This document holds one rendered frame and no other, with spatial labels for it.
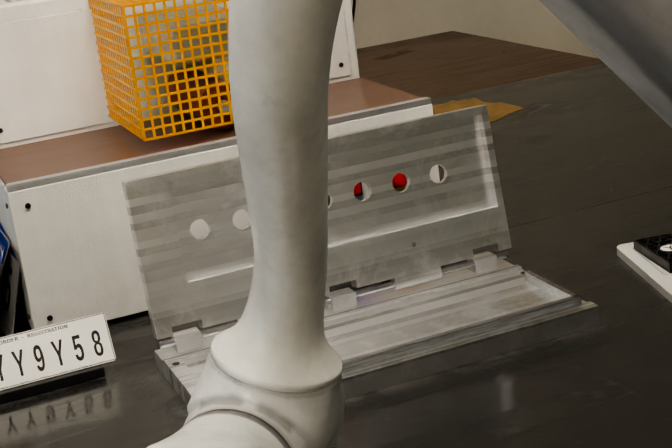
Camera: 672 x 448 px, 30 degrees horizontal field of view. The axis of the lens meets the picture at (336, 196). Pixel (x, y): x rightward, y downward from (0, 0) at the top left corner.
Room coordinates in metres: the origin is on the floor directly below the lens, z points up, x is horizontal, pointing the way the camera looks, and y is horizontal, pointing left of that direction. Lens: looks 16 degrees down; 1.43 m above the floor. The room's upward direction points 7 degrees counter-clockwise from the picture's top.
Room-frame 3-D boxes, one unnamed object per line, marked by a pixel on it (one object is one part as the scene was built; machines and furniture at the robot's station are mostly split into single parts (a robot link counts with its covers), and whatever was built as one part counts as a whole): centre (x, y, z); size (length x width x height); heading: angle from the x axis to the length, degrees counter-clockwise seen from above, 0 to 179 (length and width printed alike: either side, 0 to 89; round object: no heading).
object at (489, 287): (1.27, -0.02, 0.92); 0.44 x 0.21 x 0.04; 111
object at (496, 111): (2.36, -0.26, 0.91); 0.22 x 0.18 x 0.02; 31
